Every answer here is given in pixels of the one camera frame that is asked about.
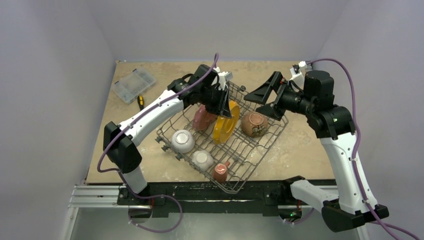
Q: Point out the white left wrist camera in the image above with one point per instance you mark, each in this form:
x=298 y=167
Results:
x=222 y=79

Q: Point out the brown ceramic bowl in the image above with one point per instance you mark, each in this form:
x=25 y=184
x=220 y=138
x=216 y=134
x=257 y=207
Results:
x=254 y=124

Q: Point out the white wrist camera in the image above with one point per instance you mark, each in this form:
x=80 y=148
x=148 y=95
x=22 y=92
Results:
x=298 y=72
x=222 y=79

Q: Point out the grey wire dish rack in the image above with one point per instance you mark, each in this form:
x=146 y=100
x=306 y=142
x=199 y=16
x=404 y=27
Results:
x=244 y=153

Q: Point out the yellow black screwdriver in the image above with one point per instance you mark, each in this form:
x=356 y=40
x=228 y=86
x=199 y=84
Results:
x=140 y=102

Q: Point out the yellow plate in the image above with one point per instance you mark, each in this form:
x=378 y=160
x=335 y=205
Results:
x=224 y=127

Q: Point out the pink dotted plate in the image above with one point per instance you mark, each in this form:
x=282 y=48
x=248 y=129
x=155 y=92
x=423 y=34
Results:
x=202 y=119

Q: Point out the clear plastic screw box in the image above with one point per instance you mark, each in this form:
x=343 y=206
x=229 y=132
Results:
x=133 y=85

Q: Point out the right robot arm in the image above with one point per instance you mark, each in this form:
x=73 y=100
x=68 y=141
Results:
x=354 y=205

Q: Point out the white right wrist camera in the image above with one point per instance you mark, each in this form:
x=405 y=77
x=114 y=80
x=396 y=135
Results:
x=298 y=72

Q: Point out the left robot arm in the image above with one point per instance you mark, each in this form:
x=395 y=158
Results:
x=120 y=141

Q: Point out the white ceramic bowl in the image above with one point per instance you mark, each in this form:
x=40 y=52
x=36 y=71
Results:
x=183 y=141

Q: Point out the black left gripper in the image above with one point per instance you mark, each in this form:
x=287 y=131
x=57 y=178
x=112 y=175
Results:
x=222 y=106

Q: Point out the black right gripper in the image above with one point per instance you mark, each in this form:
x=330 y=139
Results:
x=278 y=96

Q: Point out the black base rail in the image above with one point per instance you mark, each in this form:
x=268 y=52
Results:
x=270 y=198

